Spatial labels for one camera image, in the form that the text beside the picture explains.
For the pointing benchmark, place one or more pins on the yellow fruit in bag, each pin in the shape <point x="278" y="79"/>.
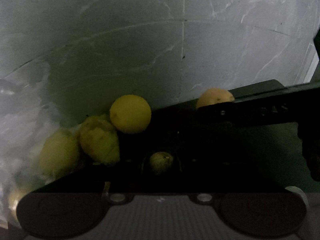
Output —
<point x="14" y="197"/>
<point x="59" y="152"/>

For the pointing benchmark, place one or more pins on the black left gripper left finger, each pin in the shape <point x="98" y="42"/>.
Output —
<point x="92" y="182"/>

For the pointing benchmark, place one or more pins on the yellow round lemon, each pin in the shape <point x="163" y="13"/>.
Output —
<point x="130" y="114"/>

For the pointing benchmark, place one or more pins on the small yellow fruit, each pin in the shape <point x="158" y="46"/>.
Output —
<point x="161" y="160"/>

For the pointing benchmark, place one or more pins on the clear plastic bag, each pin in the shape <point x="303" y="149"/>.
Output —
<point x="28" y="117"/>

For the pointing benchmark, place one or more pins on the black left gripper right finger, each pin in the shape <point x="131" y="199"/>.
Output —
<point x="263" y="139"/>

